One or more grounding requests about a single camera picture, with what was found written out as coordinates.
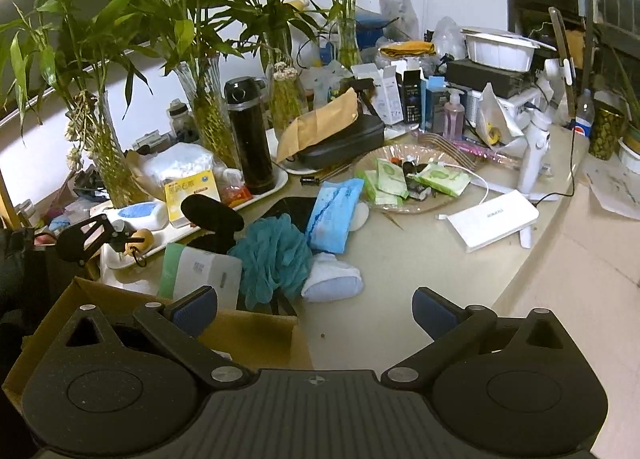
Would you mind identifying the white plastic bag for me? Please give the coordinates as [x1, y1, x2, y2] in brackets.
[139, 143, 217, 190]

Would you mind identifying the black carton box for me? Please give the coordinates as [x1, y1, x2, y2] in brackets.
[402, 70, 424, 126]

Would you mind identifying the white lotion bottle blue label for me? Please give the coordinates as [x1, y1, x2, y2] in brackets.
[101, 201, 170, 233]

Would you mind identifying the white sock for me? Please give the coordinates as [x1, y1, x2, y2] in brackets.
[301, 251, 364, 303]

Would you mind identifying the clear plastic bag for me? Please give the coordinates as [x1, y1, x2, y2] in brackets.
[379, 0, 422, 42]

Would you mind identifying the white plastic tray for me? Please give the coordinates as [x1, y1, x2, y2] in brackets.
[99, 126, 290, 271]

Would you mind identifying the white charging cable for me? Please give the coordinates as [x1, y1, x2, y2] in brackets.
[429, 163, 492, 220]

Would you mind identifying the small glass vase with bamboo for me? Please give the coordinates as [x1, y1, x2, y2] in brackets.
[300, 0, 397, 68]

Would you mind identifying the blue dish cloth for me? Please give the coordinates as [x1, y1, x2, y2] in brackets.
[305, 178, 366, 255]

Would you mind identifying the white power bank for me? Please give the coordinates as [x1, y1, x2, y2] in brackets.
[444, 189, 541, 254]

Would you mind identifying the white handheld gimbal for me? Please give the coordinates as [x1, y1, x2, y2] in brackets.
[514, 58, 576, 200]

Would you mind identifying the brown cardboard box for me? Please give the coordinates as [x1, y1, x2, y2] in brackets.
[2, 276, 314, 420]

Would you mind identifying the green and white tissue pack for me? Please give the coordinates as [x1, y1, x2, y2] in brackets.
[157, 242, 244, 311]

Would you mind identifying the glass vase with dried flowers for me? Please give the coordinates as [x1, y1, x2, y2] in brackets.
[0, 0, 153, 210]

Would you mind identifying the black phone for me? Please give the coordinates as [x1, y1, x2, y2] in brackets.
[264, 196, 321, 236]

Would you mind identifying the wide glass vase with bamboo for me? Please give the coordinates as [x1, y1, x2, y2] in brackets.
[92, 0, 246, 172]

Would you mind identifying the blue label soda bottle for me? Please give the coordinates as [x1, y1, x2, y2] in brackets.
[574, 88, 597, 140]

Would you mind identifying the brown paper envelope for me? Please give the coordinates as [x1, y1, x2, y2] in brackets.
[276, 88, 361, 163]

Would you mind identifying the yellow folded cloth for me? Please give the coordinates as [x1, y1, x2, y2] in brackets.
[378, 40, 437, 60]

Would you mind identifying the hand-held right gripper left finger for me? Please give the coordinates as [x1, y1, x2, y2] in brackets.
[50, 285, 257, 390]

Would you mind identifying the black flat box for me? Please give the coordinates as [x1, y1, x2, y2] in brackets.
[444, 59, 540, 96]

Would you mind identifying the black zip case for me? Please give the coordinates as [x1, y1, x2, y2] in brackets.
[294, 116, 387, 170]

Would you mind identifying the slim glass vase with bamboo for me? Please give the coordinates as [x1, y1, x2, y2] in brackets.
[220, 0, 326, 134]

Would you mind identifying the teal mesh bath loofah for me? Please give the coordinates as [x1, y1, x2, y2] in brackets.
[227, 214, 314, 306]

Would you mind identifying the white round cotton pad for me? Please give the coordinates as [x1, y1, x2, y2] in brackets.
[349, 201, 371, 233]

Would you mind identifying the red foil packet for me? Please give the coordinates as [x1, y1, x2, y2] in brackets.
[219, 183, 252, 208]

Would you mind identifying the black thermos flask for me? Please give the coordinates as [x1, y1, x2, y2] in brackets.
[223, 77, 277, 196]

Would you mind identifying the pink hand soap bottle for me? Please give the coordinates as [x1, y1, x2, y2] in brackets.
[442, 88, 467, 140]

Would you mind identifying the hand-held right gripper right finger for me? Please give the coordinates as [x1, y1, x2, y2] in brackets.
[381, 287, 582, 390]

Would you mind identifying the crumpled white paper bag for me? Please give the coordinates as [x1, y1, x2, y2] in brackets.
[474, 83, 527, 148]

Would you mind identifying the white plastic food container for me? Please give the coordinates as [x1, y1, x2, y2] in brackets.
[461, 28, 543, 73]

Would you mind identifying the yellow medicine box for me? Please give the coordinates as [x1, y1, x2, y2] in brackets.
[163, 169, 221, 229]

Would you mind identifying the blue carton box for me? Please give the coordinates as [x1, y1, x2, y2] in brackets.
[420, 75, 447, 134]

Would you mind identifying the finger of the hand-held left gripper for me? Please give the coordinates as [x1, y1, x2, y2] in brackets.
[56, 214, 117, 264]

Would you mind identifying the black cable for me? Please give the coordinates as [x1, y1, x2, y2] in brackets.
[529, 126, 577, 203]

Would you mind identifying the white carton box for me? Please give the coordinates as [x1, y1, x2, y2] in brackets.
[371, 65, 406, 126]

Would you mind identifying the sheet of white paper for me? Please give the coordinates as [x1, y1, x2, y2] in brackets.
[584, 158, 640, 220]

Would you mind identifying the black knit glove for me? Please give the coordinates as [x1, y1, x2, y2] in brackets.
[181, 195, 246, 240]
[190, 233, 237, 256]

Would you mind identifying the green wet wipe packet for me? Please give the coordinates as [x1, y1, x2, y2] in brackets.
[375, 158, 411, 200]
[414, 163, 472, 198]

